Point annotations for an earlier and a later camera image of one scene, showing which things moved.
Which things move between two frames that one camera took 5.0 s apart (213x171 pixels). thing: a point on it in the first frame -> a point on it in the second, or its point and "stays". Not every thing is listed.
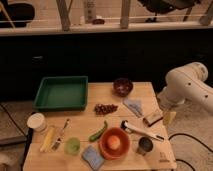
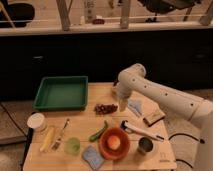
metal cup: (145, 145) stays
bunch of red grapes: (101, 109) stays
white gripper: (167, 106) -> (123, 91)
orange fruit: (113, 142) stays
